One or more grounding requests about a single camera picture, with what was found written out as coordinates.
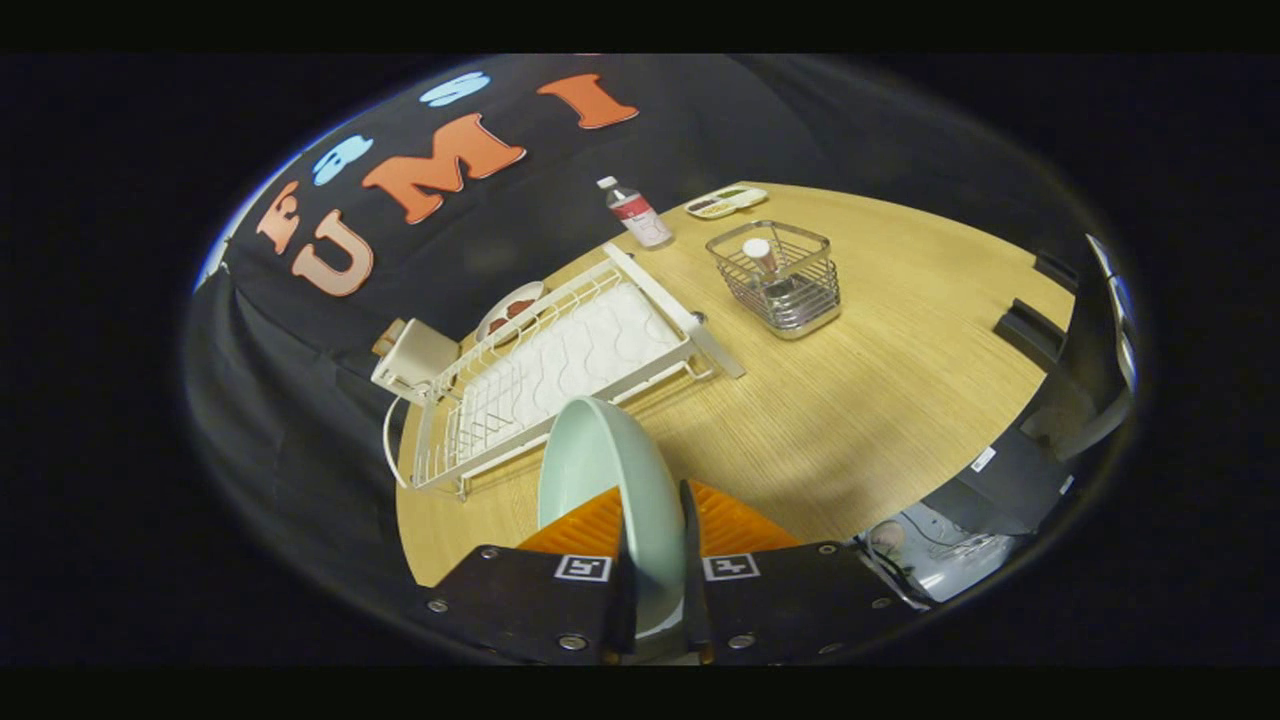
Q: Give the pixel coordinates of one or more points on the light green plate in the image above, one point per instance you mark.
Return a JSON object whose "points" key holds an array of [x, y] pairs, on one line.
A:
{"points": [[610, 470]]}

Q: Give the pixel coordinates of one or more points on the beige plate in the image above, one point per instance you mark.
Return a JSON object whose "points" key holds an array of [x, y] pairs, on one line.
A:
{"points": [[492, 312]]}

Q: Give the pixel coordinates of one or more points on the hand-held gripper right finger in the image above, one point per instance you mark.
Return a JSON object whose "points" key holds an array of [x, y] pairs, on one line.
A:
{"points": [[695, 610]]}

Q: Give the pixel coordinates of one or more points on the white divided snack tray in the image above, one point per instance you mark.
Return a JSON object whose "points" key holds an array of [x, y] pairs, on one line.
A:
{"points": [[728, 202]]}

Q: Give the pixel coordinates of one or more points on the red meat slice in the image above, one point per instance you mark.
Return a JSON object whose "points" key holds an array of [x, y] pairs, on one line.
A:
{"points": [[518, 307], [497, 325]]}

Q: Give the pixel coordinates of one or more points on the brown bread slice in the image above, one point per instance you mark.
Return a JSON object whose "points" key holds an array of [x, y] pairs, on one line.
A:
{"points": [[387, 340]]}

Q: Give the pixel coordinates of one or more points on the white drain tray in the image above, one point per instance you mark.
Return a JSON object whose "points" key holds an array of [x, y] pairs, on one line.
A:
{"points": [[580, 350]]}

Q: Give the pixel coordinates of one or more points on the black backdrop cloth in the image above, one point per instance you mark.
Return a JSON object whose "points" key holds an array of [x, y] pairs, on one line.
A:
{"points": [[800, 120]]}

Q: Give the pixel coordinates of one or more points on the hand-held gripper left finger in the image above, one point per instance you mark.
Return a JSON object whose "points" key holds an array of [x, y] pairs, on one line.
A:
{"points": [[530, 605]]}

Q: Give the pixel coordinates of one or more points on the clear bottle with red label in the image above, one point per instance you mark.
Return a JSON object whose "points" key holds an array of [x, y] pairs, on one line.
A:
{"points": [[640, 218]]}

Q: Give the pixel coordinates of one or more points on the white toaster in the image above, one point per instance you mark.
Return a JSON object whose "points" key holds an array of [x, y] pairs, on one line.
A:
{"points": [[422, 357]]}

